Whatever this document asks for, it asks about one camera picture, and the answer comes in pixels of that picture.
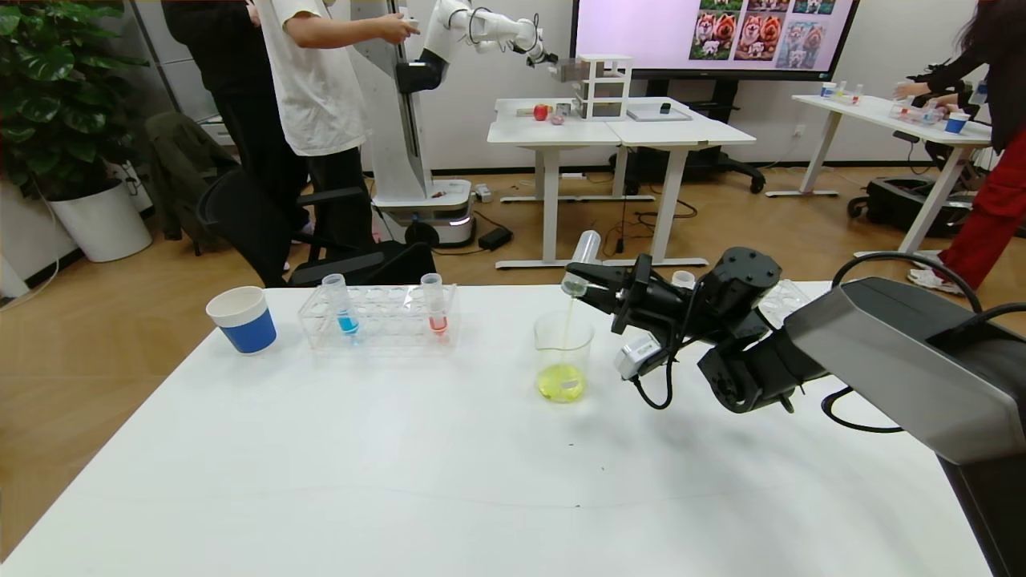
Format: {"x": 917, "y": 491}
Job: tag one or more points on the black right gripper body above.
{"x": 632, "y": 295}

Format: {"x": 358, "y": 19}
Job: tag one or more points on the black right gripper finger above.
{"x": 617, "y": 280}
{"x": 613, "y": 308}

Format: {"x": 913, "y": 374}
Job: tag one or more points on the test tube with yellow pigment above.
{"x": 583, "y": 252}

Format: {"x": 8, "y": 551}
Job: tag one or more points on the test tube with blue pigment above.
{"x": 347, "y": 320}

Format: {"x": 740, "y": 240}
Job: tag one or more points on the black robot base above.
{"x": 898, "y": 204}

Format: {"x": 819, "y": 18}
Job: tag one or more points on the test tube with red pigment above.
{"x": 438, "y": 320}
{"x": 683, "y": 279}

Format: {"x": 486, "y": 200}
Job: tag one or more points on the glass beaker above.
{"x": 561, "y": 383}

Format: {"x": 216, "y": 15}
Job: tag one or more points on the clear acrylic tube rack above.
{"x": 785, "y": 300}
{"x": 389, "y": 324}

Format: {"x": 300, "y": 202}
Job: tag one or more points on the black power adapter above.
{"x": 495, "y": 239}

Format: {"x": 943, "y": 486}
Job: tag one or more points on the black display stand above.
{"x": 705, "y": 164}

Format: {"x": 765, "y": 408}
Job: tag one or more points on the white power strip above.
{"x": 483, "y": 192}

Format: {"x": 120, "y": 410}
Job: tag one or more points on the grey flat tray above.
{"x": 657, "y": 114}

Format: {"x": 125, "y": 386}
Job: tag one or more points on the red apple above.
{"x": 541, "y": 113}

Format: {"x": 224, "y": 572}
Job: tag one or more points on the white small drawer unit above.
{"x": 603, "y": 88}

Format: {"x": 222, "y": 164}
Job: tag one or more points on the white mobile robot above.
{"x": 401, "y": 160}

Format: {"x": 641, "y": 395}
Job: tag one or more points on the long white desk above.
{"x": 874, "y": 112}

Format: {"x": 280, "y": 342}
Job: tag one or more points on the person in white shirt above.
{"x": 321, "y": 88}

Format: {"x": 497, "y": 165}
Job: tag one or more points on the blue white paper cup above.
{"x": 248, "y": 328}

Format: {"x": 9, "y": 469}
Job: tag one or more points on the small blue paper cup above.
{"x": 956, "y": 124}

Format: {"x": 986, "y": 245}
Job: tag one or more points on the black office chair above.
{"x": 248, "y": 224}

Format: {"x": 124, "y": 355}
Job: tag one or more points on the person in red trousers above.
{"x": 994, "y": 200}

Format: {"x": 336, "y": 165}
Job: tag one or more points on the dark green jacket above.
{"x": 184, "y": 160}

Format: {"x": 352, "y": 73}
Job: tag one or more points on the person in black clothes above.
{"x": 232, "y": 48}

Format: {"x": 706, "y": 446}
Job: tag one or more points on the white plant pot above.
{"x": 100, "y": 224}

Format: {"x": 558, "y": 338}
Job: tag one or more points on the large green potted plant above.
{"x": 48, "y": 80}

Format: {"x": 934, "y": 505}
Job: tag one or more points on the large wall display screen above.
{"x": 641, "y": 32}

